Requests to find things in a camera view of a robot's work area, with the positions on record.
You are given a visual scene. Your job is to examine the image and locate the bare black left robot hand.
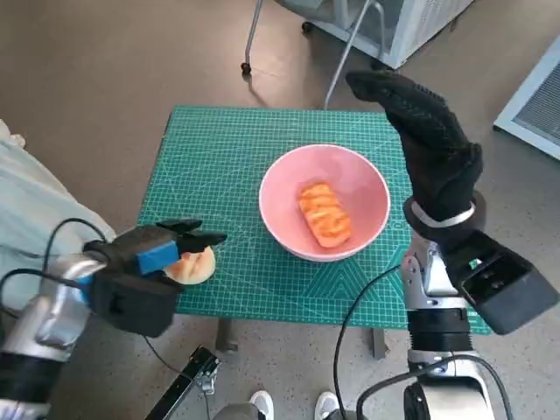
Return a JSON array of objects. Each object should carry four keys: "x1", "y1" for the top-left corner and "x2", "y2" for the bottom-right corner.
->
[{"x1": 82, "y1": 218, "x2": 228, "y2": 277}]

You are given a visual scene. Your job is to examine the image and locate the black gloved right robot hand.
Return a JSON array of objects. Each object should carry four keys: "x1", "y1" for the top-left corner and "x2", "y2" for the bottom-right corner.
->
[{"x1": 345, "y1": 69, "x2": 485, "y2": 224}]

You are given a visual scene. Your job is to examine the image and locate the round toy bread bun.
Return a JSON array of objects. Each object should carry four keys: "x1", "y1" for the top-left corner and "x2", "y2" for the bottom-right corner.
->
[{"x1": 164, "y1": 247, "x2": 216, "y2": 286}]

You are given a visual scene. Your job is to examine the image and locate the long striped toy bread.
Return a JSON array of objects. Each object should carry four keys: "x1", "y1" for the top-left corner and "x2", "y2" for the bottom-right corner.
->
[{"x1": 298, "y1": 178, "x2": 354, "y2": 249}]

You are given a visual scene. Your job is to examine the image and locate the pink bowl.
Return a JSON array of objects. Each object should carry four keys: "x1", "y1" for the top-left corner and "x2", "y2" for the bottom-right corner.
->
[{"x1": 258, "y1": 143, "x2": 391, "y2": 263}]

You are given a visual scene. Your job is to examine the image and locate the person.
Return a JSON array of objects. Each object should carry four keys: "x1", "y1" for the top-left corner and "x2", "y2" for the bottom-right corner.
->
[{"x1": 0, "y1": 120, "x2": 117, "y2": 307}]

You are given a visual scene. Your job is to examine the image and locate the white framed grille panel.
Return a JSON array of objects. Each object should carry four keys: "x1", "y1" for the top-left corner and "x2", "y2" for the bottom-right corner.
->
[{"x1": 493, "y1": 34, "x2": 560, "y2": 161}]

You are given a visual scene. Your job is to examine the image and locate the green cutting mat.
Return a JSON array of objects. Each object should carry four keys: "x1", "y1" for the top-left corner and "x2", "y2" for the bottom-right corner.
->
[{"x1": 137, "y1": 104, "x2": 494, "y2": 336}]

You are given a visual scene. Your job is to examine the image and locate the white appliance with grille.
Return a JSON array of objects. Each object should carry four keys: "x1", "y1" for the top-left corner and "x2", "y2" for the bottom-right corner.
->
[{"x1": 349, "y1": 0, "x2": 476, "y2": 69}]

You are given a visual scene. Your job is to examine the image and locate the grey metal table leg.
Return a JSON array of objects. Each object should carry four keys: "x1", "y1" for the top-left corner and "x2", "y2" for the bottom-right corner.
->
[
  {"x1": 371, "y1": 328, "x2": 389, "y2": 359},
  {"x1": 216, "y1": 318, "x2": 240, "y2": 353}
]

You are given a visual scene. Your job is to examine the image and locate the black bar with metal clamp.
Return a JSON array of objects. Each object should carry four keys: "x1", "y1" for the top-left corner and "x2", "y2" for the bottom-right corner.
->
[{"x1": 143, "y1": 345, "x2": 222, "y2": 420}]

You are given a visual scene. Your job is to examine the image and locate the grey chair with metal legs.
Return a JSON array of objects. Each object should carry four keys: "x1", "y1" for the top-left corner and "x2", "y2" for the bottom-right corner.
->
[{"x1": 239, "y1": 0, "x2": 397, "y2": 110}]

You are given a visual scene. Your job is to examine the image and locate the white shoe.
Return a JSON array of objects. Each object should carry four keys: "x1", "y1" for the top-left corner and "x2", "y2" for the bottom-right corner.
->
[
  {"x1": 315, "y1": 390, "x2": 338, "y2": 420},
  {"x1": 248, "y1": 389, "x2": 276, "y2": 420}
]

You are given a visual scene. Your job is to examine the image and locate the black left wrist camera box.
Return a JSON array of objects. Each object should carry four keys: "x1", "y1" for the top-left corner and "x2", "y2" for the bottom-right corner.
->
[{"x1": 89, "y1": 266, "x2": 185, "y2": 339}]

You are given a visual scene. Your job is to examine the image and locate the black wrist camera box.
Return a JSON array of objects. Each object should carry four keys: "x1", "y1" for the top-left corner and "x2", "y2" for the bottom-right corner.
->
[
  {"x1": 89, "y1": 266, "x2": 185, "y2": 339},
  {"x1": 445, "y1": 229, "x2": 560, "y2": 336}
]

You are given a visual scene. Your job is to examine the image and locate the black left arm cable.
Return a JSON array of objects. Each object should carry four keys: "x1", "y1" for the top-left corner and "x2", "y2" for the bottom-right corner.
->
[{"x1": 0, "y1": 217, "x2": 110, "y2": 316}]

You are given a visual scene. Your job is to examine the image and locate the thin black floor cable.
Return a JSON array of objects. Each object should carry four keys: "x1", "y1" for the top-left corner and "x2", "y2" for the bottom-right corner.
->
[{"x1": 142, "y1": 334, "x2": 185, "y2": 374}]

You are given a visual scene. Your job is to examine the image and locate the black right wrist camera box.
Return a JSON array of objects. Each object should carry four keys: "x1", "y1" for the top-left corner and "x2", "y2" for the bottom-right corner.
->
[{"x1": 445, "y1": 229, "x2": 560, "y2": 336}]

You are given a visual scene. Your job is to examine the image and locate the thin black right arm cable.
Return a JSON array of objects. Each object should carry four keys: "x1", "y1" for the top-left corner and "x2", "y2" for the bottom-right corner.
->
[{"x1": 332, "y1": 266, "x2": 410, "y2": 420}]

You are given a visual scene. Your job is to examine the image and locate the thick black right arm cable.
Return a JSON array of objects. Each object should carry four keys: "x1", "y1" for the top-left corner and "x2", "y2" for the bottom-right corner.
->
[{"x1": 356, "y1": 353, "x2": 515, "y2": 420}]

